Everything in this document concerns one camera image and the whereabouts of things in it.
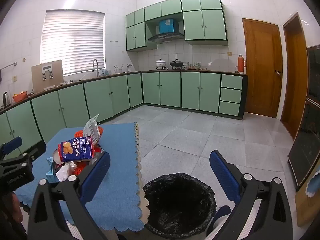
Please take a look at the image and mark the plain wooden door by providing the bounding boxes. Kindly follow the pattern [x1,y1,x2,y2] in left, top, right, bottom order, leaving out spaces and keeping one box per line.
[280,12,308,139]

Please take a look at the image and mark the green lower kitchen cabinets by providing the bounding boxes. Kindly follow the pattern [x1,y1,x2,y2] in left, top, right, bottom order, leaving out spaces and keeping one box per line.
[0,71,248,155]

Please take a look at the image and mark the white window blind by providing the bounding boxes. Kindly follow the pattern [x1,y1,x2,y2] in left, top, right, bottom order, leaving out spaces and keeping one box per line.
[41,10,105,77]

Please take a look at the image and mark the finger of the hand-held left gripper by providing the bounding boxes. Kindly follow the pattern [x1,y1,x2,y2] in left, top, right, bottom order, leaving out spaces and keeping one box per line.
[21,141,47,164]
[0,136,23,155]

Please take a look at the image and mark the green kitchen cabinets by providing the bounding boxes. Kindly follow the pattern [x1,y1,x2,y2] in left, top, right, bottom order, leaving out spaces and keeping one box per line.
[0,71,248,155]
[126,0,228,52]

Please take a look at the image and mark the black-lined trash bin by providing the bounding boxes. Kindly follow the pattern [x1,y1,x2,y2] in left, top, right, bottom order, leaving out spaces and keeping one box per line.
[142,173,217,239]

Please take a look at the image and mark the blue snack packet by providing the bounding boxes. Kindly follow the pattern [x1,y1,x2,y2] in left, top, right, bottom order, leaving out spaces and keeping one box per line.
[58,136,97,162]

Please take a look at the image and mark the beige scalloped table cloth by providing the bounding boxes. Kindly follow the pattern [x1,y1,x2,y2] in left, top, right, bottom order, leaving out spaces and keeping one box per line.
[134,122,151,227]

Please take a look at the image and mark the red plastic wrapper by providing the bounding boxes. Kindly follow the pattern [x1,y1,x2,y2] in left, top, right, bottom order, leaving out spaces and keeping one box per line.
[74,160,91,176]

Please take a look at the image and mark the clear plastic bag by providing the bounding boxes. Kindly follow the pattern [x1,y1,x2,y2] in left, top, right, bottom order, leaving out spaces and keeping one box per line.
[82,114,102,142]

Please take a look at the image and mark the blue scalloped table cloth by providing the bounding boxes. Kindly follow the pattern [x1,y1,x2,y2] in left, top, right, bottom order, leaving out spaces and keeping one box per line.
[15,122,147,233]

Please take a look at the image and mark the green upper kitchen cabinets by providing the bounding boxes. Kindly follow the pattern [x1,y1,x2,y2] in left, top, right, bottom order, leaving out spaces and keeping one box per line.
[126,0,228,52]

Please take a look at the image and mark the black range hood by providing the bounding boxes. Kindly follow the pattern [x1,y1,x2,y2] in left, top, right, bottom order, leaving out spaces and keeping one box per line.
[147,32,185,43]

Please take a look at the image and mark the wooden door with handle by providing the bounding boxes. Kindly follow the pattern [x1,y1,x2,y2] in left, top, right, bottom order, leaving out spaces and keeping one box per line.
[242,18,283,119]

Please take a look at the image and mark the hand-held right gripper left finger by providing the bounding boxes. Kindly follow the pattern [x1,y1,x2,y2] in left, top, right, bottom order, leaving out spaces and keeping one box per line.
[27,151,112,240]

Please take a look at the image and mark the orange thermos flask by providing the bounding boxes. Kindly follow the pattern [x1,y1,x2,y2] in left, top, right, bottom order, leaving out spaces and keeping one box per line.
[237,54,247,74]

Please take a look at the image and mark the white tissue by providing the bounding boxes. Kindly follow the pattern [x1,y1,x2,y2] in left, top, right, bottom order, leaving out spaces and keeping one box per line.
[55,161,77,182]

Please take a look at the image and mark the orange foam net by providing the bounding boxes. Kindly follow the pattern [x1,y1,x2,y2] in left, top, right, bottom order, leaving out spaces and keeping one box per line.
[74,125,104,141]

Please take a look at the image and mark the blue box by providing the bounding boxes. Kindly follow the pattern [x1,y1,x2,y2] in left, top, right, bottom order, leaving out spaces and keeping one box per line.
[159,18,179,34]

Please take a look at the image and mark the brown cardboard box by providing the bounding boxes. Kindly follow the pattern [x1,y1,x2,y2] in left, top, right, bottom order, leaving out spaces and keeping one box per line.
[31,60,64,93]

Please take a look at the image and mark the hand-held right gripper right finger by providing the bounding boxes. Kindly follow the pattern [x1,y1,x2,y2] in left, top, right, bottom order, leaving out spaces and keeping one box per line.
[209,150,294,240]

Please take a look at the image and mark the light blue cloth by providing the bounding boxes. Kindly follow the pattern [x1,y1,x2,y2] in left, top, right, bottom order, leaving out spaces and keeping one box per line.
[306,170,320,198]

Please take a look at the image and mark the dark glass cabinet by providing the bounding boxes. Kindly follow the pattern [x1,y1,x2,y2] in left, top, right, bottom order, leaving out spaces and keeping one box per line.
[287,45,320,192]

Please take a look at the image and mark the orange plastic basin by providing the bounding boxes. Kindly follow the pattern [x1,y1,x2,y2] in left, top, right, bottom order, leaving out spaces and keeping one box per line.
[12,91,28,102]

